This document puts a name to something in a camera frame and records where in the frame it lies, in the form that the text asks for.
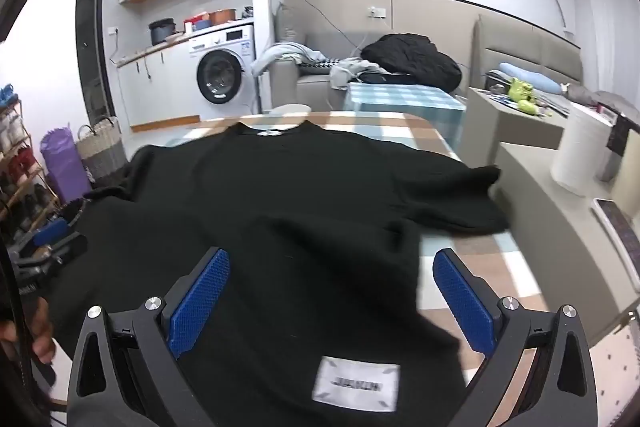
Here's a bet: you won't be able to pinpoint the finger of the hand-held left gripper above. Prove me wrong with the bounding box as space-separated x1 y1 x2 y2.
57 199 92 229
30 217 71 251

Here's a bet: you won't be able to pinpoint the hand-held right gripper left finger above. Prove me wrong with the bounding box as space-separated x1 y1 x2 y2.
66 247 232 427

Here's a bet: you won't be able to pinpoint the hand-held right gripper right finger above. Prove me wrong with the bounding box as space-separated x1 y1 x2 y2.
432 248 598 427

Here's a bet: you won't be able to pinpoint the black knit sweater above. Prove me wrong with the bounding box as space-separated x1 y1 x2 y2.
47 119 511 427

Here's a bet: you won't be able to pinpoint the light grey clothes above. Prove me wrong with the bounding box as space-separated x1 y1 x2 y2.
251 42 326 78

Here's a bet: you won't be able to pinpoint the person's left hand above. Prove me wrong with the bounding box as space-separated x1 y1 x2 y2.
0 298 57 365

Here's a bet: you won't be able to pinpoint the purple bag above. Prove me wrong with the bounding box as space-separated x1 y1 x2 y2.
40 124 93 202

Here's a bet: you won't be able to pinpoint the plaid blanket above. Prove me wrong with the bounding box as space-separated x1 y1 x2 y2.
50 111 556 408

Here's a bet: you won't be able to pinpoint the woven laundry basket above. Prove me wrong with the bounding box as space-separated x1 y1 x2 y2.
76 116 126 188

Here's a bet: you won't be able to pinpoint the wooden shoe rack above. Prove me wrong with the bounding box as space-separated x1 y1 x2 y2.
0 84 61 248

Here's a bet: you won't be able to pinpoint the beige counter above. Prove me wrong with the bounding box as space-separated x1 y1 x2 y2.
492 142 640 343

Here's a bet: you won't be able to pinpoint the white kitchen base cabinet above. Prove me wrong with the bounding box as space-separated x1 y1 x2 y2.
116 39 201 130

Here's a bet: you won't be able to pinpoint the dark door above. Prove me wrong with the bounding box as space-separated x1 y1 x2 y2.
76 0 118 132

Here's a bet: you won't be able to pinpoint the white patterned mat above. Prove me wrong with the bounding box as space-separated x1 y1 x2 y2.
587 322 640 427

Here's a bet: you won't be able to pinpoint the beige low cabinet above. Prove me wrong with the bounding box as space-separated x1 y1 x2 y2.
467 87 571 168

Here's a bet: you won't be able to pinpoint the white paper roll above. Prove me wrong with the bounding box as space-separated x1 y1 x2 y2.
551 104 618 198

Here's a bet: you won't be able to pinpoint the dark cooking pot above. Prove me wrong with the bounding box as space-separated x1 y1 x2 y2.
148 18 176 46

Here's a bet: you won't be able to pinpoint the grey round stool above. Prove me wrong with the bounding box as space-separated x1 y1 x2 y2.
265 103 312 115

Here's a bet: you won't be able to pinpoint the teal plaid covered table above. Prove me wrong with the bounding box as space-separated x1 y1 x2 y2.
342 82 467 148

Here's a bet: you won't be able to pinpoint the green plush toy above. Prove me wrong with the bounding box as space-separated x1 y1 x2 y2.
507 77 535 102

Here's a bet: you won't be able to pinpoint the dark patterned cloth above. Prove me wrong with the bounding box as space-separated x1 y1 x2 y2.
607 112 639 158

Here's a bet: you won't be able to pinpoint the light blue pillow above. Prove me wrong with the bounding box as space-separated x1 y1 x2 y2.
498 63 561 92

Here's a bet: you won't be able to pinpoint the white washing machine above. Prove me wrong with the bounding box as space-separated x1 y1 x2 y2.
187 21 258 118

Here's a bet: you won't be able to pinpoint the grey sofa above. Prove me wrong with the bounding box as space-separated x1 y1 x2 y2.
270 29 471 112

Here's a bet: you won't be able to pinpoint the grey duvet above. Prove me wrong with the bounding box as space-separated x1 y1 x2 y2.
562 84 640 118

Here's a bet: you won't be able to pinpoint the black puffer jacket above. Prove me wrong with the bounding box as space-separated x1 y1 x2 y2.
360 33 463 95

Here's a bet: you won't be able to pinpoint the grey cloth pile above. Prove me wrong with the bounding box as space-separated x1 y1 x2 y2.
327 57 388 90

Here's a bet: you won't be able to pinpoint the beige padded headboard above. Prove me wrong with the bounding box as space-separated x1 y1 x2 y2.
472 14 585 98

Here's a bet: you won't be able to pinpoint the black white patterned pillow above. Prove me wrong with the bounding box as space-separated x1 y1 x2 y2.
299 57 346 75

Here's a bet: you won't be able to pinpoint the white curtain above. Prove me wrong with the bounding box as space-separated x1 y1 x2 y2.
570 0 640 98

